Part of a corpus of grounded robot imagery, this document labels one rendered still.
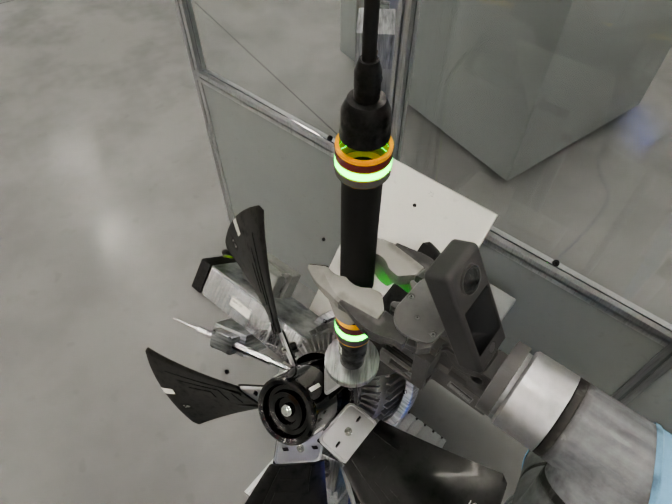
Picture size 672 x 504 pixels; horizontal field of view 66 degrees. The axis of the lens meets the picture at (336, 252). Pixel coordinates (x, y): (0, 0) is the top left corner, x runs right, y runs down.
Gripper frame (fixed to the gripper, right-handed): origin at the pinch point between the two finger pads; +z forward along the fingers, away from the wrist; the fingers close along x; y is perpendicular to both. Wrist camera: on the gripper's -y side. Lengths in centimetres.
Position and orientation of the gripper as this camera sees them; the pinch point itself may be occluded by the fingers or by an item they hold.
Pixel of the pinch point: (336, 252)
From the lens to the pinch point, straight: 51.4
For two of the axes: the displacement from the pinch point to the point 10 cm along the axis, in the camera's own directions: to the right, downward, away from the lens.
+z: -7.7, -5.1, 3.9
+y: 0.0, 6.1, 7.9
